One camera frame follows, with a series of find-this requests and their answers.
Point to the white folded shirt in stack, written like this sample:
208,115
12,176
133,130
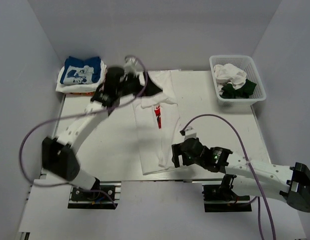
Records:
78,88

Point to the white t shirt red print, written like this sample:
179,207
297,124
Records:
158,124

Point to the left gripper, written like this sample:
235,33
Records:
138,83

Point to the orange shirt under stack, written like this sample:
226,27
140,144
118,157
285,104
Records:
82,93

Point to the dark green shirt in basket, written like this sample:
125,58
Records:
228,90

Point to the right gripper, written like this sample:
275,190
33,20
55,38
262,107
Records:
178,156

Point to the white shirt in basket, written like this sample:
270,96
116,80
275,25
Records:
229,73

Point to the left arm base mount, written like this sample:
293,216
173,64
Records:
84,200

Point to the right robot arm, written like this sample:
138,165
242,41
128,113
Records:
289,184

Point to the white plastic basket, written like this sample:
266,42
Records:
246,64

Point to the blue printed t shirt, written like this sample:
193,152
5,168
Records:
81,72

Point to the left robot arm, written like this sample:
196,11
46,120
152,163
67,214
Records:
59,154

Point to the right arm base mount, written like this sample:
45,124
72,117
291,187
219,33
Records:
220,198

